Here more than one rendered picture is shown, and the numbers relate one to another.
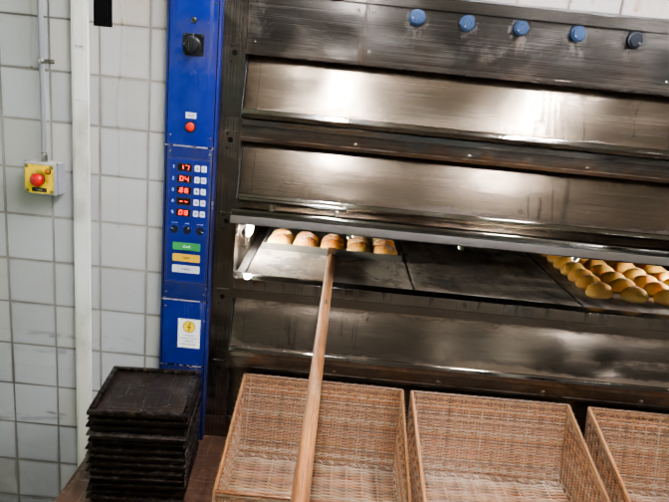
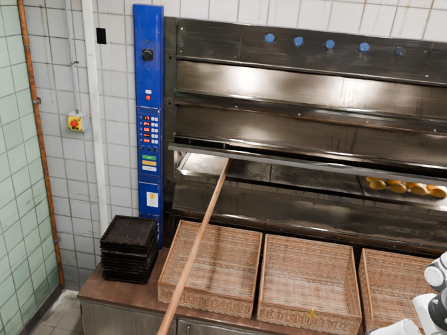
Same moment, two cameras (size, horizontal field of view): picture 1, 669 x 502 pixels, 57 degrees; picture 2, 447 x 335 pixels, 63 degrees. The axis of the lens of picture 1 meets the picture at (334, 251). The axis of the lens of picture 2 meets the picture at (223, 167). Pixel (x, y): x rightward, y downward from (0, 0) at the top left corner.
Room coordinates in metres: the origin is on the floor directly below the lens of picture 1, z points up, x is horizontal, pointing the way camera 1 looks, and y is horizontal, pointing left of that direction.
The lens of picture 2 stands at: (-0.10, -0.26, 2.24)
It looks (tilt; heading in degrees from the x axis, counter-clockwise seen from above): 26 degrees down; 8
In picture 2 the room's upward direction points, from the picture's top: 5 degrees clockwise
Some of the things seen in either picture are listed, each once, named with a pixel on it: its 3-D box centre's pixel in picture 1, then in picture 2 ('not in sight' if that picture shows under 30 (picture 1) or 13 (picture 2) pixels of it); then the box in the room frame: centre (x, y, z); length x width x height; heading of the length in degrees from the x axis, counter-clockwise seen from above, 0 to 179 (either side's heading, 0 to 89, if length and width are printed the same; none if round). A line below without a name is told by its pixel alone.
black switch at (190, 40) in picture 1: (192, 36); (146, 50); (1.88, 0.48, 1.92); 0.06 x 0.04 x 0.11; 90
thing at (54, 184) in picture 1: (44, 177); (78, 121); (1.89, 0.93, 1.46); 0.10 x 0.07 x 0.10; 90
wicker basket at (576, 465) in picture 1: (501, 472); (307, 281); (1.67, -0.59, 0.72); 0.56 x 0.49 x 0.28; 91
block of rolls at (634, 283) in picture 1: (619, 273); (397, 171); (2.39, -1.15, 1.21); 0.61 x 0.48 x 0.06; 0
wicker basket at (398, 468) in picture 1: (316, 454); (212, 265); (1.67, -0.01, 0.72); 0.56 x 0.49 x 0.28; 90
